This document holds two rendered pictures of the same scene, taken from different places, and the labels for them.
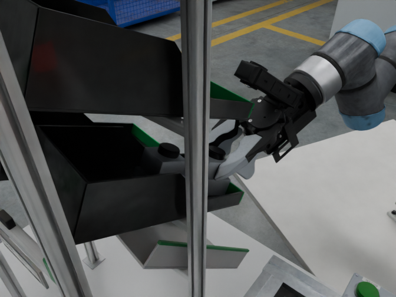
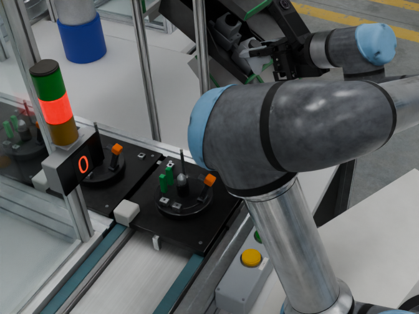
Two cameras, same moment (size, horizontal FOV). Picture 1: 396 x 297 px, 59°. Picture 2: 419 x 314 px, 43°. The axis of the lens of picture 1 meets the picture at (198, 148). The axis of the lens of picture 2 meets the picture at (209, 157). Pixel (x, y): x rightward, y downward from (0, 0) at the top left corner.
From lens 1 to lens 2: 110 cm
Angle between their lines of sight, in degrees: 61
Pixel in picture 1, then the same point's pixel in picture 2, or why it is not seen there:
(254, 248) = (309, 196)
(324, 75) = (317, 40)
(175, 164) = (224, 26)
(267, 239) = not seen: outside the picture
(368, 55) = (351, 49)
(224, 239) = (310, 176)
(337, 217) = (387, 261)
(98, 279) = not seen: hidden behind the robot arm
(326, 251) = (331, 248)
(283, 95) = (286, 32)
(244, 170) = (252, 63)
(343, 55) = (337, 35)
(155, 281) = not seen: hidden behind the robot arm
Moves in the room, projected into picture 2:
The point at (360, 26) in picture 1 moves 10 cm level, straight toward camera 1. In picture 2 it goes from (368, 25) to (312, 22)
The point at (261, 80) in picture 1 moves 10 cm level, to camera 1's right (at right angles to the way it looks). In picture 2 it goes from (272, 9) to (287, 32)
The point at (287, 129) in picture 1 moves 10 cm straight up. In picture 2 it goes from (282, 59) to (284, 15)
